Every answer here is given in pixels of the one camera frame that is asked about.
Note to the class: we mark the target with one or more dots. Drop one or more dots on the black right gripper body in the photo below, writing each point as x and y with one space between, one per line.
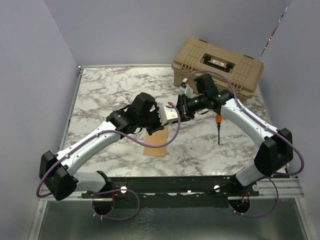
187 106

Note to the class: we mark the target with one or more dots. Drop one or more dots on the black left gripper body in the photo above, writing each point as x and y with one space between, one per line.
152 122

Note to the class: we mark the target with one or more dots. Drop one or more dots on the brown paper envelope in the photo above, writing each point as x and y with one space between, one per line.
158 138

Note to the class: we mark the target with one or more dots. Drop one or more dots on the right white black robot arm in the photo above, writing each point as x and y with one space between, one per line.
274 145

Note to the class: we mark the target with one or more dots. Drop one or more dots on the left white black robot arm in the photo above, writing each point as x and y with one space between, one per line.
59 171

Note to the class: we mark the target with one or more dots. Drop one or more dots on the tan plastic tool case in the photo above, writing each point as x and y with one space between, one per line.
244 72

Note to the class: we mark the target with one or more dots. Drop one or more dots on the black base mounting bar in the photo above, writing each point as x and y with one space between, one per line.
172 192

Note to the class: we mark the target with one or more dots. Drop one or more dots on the metal sheet front shelf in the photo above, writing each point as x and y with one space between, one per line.
75 220

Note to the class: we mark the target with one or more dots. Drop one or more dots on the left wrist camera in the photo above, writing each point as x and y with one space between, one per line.
167 114

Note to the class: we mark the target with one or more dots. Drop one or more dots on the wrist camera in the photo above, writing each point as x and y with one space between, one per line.
185 88
167 114

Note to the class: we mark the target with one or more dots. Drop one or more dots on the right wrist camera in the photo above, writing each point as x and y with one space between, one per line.
185 88

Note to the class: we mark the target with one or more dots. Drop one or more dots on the orange handled screwdriver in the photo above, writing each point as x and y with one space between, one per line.
218 122

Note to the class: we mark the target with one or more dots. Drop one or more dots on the aluminium table frame rail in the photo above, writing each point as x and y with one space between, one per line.
195 152

